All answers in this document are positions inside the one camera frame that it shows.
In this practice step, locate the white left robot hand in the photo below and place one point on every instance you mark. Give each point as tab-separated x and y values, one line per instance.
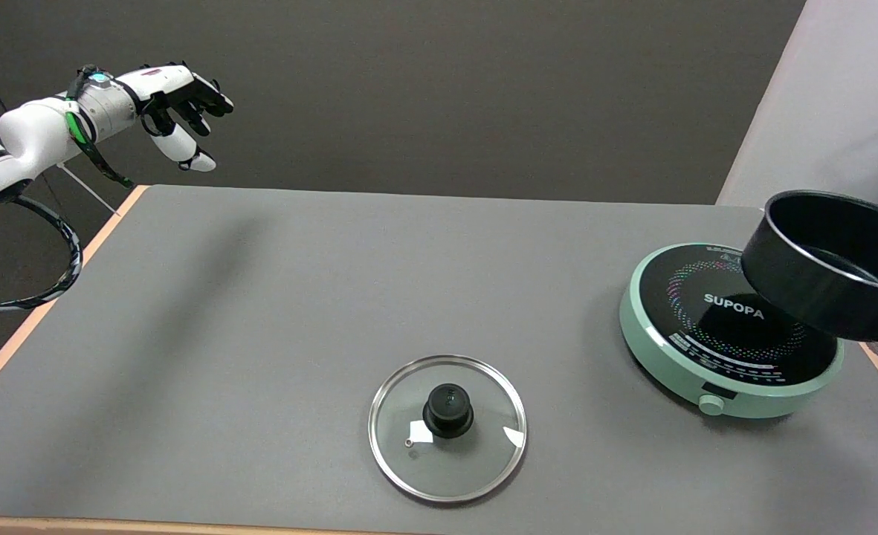
175	141

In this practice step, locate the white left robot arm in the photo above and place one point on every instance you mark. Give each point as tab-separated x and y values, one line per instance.
30	137

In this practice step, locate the green round induction cooker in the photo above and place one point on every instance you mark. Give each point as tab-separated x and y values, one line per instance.
654	349

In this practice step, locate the glass lid with black knob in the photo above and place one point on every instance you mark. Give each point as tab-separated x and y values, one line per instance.
476	461

